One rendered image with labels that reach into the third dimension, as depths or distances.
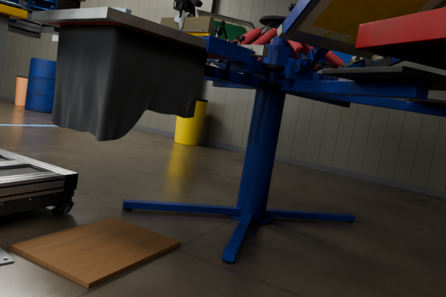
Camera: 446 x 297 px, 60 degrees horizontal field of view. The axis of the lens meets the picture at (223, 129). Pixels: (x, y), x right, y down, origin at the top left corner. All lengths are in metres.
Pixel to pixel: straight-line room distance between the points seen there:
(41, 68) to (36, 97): 0.52
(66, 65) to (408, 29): 1.30
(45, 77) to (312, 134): 4.82
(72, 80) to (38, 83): 6.06
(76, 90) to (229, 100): 4.61
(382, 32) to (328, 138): 4.25
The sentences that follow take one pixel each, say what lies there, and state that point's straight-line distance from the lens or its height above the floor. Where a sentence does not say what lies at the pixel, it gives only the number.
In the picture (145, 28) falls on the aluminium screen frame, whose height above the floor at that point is 0.96.
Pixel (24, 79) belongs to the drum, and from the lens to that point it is 8.58.
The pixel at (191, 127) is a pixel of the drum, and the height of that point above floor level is 0.27.
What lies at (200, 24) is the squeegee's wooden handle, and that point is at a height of 1.08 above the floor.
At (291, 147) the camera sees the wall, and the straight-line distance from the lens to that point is 5.75.
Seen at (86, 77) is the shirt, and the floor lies 0.75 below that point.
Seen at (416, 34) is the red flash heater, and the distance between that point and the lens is 1.33.
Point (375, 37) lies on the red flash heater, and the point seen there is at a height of 1.05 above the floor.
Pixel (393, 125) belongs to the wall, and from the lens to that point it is 5.53.
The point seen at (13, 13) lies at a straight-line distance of 1.62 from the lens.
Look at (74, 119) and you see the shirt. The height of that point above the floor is 0.57.
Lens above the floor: 0.75
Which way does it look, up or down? 4 degrees down
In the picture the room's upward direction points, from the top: 9 degrees clockwise
